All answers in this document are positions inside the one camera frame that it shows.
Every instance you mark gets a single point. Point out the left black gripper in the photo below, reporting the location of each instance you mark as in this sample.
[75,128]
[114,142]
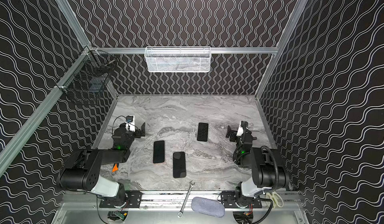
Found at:
[136,131]

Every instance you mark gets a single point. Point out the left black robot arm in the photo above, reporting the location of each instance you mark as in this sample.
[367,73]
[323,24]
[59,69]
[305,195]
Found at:
[81,171]

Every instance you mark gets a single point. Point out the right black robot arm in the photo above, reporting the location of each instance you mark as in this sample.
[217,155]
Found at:
[268,172]

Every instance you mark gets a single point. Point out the black phone left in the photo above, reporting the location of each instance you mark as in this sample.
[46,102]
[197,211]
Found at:
[159,152]

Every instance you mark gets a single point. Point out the black phone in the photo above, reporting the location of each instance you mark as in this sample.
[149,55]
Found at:
[159,152]
[179,165]

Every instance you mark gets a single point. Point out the black phone middle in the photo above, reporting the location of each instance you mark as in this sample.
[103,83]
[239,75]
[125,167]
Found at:
[179,165]

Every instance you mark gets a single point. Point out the grey cloth pad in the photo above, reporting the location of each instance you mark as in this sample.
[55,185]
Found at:
[208,207]

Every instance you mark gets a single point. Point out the white scissors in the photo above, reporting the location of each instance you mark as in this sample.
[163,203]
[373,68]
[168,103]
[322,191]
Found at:
[277,200]

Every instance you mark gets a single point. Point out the silver wrench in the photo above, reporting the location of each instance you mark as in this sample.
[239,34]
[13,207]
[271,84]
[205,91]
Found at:
[181,212]

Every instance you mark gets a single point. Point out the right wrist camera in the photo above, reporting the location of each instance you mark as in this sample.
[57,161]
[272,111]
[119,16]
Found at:
[243,126]

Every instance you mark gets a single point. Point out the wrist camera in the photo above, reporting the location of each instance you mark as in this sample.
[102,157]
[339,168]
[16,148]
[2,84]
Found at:
[130,122]
[243,126]

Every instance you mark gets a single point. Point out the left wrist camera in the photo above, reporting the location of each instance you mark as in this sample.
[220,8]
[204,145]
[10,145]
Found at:
[130,122]

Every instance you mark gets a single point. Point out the orange handled adjustable wrench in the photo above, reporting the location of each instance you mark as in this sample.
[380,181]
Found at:
[115,169]

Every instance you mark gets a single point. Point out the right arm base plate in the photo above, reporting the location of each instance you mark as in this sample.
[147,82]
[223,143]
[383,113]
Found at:
[233,200]

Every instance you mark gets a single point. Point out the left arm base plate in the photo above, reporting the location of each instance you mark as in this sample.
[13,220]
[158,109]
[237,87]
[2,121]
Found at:
[131,199]

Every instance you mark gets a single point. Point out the black wire basket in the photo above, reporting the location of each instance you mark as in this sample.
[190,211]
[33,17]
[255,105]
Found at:
[88,85]

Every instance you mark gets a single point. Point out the white wire basket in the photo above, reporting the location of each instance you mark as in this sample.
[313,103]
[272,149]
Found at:
[178,59]

